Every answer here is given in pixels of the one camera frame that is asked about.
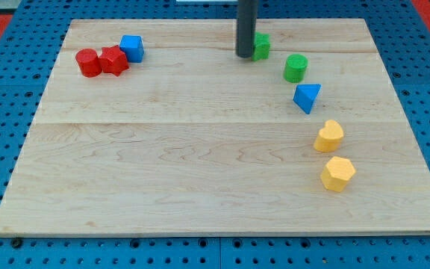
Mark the light wooden board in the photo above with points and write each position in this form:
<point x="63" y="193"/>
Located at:
<point x="194" y="141"/>

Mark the blue cube block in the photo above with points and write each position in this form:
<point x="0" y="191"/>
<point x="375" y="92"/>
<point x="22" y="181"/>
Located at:
<point x="132" y="46"/>

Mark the blue triangle block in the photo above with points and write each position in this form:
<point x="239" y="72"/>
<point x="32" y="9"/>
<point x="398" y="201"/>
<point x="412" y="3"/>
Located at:
<point x="305" y="96"/>

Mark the green star block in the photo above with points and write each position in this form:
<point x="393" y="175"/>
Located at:
<point x="261" y="46"/>

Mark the green cylinder block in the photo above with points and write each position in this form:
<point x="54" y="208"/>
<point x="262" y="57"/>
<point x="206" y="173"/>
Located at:
<point x="295" y="67"/>

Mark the yellow heart block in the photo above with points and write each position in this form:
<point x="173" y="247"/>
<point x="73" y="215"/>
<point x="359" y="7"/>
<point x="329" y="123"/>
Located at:
<point x="329" y="137"/>

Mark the red star block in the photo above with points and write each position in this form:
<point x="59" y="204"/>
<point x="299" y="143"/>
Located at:
<point x="113" y="60"/>

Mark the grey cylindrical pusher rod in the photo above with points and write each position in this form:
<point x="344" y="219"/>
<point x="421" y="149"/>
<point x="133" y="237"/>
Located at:
<point x="247" y="12"/>

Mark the yellow hexagon block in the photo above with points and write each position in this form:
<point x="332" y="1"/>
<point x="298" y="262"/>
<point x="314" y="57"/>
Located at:
<point x="337" y="173"/>

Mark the red cylinder block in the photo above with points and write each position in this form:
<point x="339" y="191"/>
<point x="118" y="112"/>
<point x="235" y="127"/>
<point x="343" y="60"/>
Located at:
<point x="88" y="62"/>

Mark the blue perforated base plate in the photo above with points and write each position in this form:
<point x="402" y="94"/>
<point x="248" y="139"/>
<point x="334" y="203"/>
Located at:
<point x="33" y="34"/>

